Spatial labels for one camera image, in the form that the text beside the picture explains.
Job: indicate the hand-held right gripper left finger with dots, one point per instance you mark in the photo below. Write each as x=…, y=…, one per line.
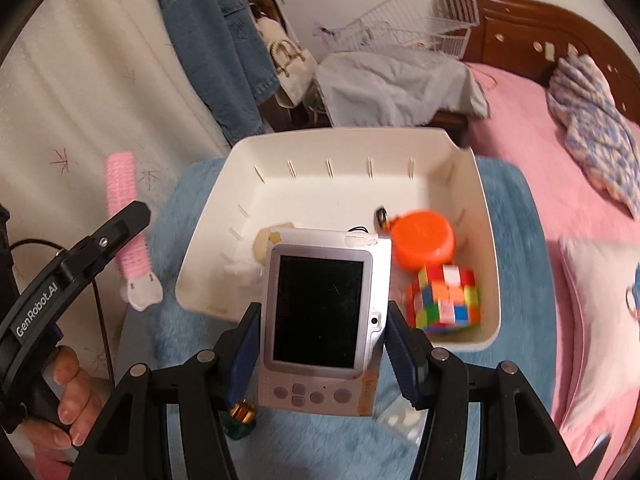
x=245, y=352

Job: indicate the colourful puzzle cube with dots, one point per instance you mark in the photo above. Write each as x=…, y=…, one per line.
x=445, y=300

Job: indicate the white handbag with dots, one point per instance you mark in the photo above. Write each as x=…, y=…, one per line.
x=295, y=70

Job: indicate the person's left hand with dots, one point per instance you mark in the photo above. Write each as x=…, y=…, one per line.
x=75, y=395

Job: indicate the beige wedge block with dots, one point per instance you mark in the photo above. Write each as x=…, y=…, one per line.
x=265, y=245

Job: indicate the white plastic storage tray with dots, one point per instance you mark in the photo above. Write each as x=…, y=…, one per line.
x=340, y=195

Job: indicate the pink bed sheet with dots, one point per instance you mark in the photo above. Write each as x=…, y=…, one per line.
x=530, y=150

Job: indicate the brown wooden headboard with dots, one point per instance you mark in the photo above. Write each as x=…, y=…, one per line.
x=520, y=25

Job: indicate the pink hair roller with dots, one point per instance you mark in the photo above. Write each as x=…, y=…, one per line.
x=122, y=180

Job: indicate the green bottle with gold cap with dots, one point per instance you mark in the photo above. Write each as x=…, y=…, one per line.
x=241, y=420

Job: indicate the pink white pillow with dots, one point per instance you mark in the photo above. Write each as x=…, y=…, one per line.
x=600, y=320

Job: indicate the white plastic piece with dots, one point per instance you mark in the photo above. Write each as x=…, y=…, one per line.
x=242, y=270

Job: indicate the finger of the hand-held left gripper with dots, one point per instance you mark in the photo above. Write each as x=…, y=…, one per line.
x=115, y=232

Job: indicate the silver digital camera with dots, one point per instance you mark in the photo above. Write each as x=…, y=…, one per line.
x=320, y=310

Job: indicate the blue fuzzy mat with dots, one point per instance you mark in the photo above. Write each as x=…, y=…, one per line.
x=520, y=260

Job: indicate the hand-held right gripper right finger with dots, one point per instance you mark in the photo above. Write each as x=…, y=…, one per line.
x=406, y=357

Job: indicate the orange round container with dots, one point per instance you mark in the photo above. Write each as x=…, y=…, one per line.
x=422, y=240

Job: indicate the blue denim jacket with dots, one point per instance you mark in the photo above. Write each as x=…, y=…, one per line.
x=220, y=35

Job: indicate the grey cloth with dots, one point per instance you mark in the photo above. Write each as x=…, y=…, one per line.
x=390, y=90

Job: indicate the purple white blanket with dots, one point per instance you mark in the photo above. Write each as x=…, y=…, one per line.
x=595, y=120

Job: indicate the clear plastic box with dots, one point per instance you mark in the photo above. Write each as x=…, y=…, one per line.
x=402, y=422

